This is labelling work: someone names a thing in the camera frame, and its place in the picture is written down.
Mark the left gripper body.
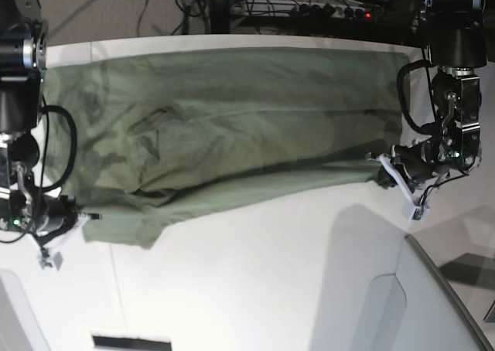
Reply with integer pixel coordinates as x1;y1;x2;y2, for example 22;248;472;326
384;144;449;191

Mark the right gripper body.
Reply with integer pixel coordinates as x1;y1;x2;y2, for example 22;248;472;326
32;195;101;243

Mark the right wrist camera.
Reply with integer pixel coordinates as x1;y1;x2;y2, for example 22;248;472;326
38;250;63;271

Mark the black power strip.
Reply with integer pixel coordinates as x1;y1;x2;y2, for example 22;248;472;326
289;3;374;22

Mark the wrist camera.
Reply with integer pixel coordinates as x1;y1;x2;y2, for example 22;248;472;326
38;250;63;271
403;202;430;222

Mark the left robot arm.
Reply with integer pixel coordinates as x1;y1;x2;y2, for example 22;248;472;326
385;0;487;191

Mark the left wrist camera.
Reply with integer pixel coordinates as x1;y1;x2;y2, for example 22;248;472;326
403;202;430;222

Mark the olive green t-shirt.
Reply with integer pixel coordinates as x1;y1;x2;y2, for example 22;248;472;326
44;48;408;249

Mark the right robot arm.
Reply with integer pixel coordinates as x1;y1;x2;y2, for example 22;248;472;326
1;0;84;247

